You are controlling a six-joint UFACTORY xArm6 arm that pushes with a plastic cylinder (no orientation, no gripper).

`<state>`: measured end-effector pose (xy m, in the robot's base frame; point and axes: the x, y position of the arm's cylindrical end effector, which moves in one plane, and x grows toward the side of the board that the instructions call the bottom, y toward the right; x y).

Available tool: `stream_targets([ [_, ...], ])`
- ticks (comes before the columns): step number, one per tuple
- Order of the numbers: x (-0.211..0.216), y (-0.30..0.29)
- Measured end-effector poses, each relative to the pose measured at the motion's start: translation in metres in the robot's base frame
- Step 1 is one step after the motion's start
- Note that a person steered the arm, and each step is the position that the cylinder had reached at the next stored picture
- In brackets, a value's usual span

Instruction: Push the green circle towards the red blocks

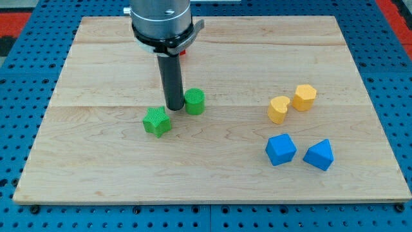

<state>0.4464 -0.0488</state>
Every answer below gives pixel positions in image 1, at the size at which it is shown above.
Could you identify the black and grey tool clamp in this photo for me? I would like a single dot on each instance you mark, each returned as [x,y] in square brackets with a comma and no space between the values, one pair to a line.
[169,47]

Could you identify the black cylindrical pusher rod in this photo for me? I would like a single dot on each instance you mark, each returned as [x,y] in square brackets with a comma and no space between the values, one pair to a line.
[171,76]

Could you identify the green cylinder block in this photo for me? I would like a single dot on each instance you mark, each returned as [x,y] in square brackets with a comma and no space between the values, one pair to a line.
[194,101]

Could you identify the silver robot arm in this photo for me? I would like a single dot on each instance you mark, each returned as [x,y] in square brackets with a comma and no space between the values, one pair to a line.
[165,28]

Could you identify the green star block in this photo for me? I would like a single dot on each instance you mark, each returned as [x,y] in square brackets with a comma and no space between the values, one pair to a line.
[156,121]

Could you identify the yellow heart block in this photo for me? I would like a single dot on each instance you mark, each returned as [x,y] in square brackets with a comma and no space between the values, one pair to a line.
[277,109]

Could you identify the wooden board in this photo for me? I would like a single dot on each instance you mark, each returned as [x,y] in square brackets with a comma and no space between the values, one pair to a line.
[92,149]

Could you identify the yellow hexagon block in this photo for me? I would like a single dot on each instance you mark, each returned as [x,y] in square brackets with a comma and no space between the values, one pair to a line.
[304,97]

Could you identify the blue cube block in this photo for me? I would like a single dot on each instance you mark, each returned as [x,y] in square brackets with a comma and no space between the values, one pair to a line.
[280,149]

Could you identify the blue triangular block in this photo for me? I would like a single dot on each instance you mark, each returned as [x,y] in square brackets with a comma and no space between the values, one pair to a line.
[320,155]

